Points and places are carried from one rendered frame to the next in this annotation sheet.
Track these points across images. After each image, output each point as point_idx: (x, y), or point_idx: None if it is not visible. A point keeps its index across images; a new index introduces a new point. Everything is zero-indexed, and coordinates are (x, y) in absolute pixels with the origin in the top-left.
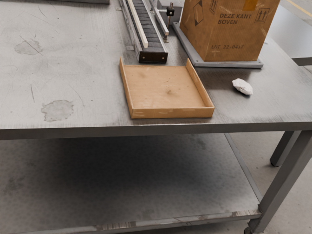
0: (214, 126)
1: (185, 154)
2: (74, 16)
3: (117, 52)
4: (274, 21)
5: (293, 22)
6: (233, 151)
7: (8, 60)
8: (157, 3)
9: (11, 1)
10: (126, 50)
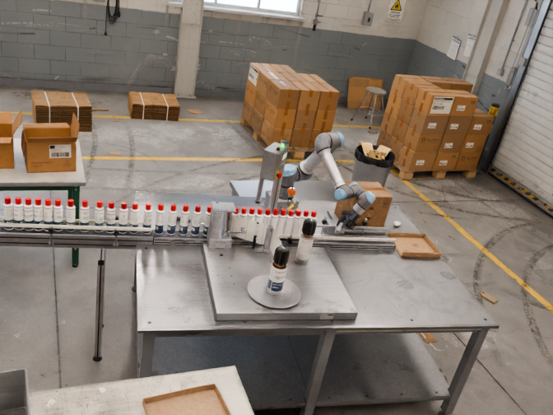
0: None
1: None
2: (354, 268)
3: (388, 256)
4: (300, 192)
5: (297, 185)
6: None
7: (422, 290)
8: (331, 229)
9: (350, 294)
10: (383, 253)
